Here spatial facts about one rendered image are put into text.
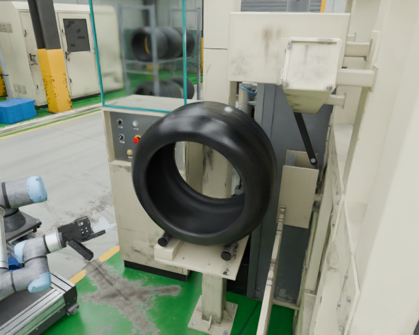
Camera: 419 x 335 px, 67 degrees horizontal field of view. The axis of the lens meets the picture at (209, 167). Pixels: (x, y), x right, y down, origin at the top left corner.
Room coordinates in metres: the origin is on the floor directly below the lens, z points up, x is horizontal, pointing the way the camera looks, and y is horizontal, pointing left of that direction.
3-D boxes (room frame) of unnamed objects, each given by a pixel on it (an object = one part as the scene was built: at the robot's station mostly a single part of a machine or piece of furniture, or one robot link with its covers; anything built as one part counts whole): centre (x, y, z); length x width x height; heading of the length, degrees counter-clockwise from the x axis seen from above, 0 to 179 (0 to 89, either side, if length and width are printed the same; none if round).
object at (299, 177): (1.31, -0.42, 1.05); 0.20 x 0.15 x 0.30; 163
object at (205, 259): (1.21, 0.01, 0.80); 0.37 x 0.36 x 0.02; 73
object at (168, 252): (1.25, 0.14, 0.84); 0.36 x 0.09 x 0.06; 163
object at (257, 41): (1.01, -0.24, 1.71); 0.61 x 0.25 x 0.15; 163
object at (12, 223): (1.44, 1.10, 0.77); 0.15 x 0.15 x 0.10
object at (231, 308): (1.46, -0.04, 0.02); 0.27 x 0.27 x 0.04; 73
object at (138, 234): (2.00, 0.35, 0.63); 0.56 x 0.41 x 1.27; 73
